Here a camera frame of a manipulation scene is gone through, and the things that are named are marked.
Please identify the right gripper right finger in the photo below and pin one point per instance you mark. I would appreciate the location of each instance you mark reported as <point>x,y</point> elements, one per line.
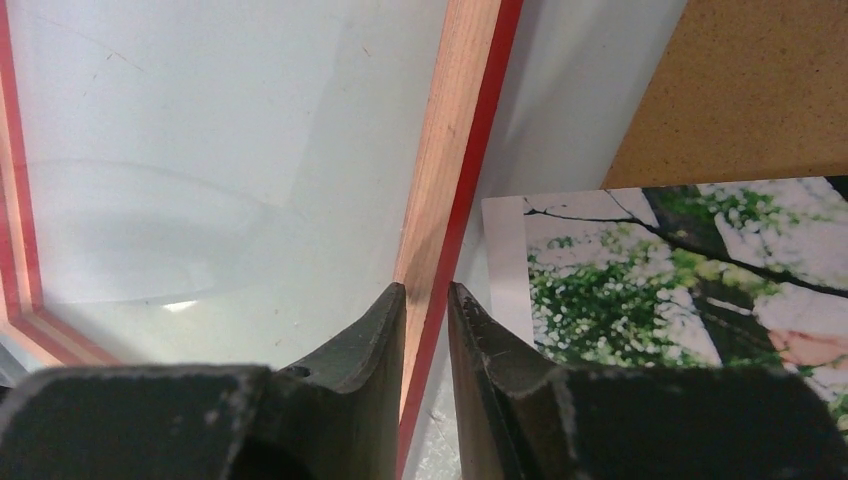
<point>523,416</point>

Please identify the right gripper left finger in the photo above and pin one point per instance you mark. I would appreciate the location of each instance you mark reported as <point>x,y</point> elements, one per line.
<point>333,414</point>

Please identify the colourful printed photo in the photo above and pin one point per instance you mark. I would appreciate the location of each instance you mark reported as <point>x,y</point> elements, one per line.
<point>733,274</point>

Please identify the clear acrylic sheet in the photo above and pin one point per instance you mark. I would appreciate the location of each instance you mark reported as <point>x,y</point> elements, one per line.
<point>219,181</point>

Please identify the orange wooden picture frame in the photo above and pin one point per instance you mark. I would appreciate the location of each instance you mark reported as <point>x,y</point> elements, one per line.
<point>474,44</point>

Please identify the brown cardboard backing board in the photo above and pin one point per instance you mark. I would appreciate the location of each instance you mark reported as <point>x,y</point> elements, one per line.
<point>745,90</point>

